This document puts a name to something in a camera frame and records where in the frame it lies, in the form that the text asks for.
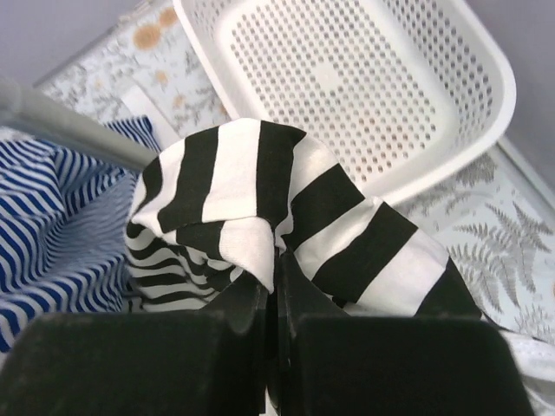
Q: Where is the floral patterned table mat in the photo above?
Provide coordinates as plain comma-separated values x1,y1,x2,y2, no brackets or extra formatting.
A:
42,1,554,341

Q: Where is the wide black white striped tank top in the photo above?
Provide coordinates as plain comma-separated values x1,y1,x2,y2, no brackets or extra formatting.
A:
125,119,483,319

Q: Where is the blue white striped tank top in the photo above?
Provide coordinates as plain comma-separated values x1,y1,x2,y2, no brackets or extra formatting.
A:
1,137,138,354

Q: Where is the white perforated plastic basket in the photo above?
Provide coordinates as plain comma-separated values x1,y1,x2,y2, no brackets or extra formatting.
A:
173,0,516,205

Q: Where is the silver white clothes rack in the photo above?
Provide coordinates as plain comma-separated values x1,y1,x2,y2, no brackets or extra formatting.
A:
1,76,157,172

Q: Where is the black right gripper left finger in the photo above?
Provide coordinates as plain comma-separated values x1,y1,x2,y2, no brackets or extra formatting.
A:
1,276,268,415

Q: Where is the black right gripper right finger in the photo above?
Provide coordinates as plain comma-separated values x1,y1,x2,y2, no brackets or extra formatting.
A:
272,253,532,415

